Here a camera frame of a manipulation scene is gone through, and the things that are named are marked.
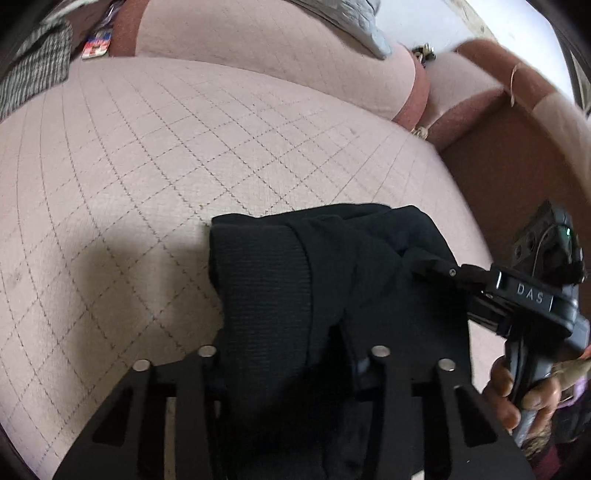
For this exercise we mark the grey quilted pillow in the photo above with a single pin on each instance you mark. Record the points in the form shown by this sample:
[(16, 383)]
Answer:
[(355, 18)]

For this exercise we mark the dark maroon clothing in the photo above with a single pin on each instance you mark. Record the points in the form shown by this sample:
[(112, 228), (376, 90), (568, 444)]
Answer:
[(568, 467)]

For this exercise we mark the checked tweed cloth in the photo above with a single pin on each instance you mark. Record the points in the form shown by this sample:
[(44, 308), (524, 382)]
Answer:
[(37, 74)]

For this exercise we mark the colourful printed packet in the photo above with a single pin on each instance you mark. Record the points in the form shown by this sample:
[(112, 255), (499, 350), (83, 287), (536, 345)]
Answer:
[(98, 47)]

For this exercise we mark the black pants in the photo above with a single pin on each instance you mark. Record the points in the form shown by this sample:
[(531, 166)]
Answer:
[(286, 300)]

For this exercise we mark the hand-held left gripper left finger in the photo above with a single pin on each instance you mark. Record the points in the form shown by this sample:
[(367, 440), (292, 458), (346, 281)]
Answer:
[(194, 383)]

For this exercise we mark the pink and brown sofa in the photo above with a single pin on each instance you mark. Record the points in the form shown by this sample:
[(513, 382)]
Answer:
[(184, 138)]

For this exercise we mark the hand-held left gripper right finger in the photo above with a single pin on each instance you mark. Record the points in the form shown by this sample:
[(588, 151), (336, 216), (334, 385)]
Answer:
[(393, 383)]

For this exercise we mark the beige tassel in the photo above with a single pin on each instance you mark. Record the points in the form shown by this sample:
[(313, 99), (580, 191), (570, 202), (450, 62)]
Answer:
[(420, 132)]

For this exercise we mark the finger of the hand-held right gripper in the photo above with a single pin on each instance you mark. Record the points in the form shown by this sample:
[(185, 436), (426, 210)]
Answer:
[(489, 316), (438, 267)]

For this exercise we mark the grey cloth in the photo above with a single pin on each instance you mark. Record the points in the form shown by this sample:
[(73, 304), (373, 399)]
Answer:
[(582, 83)]

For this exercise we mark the person's right hand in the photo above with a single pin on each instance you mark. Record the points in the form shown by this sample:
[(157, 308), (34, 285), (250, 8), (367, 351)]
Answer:
[(505, 392)]

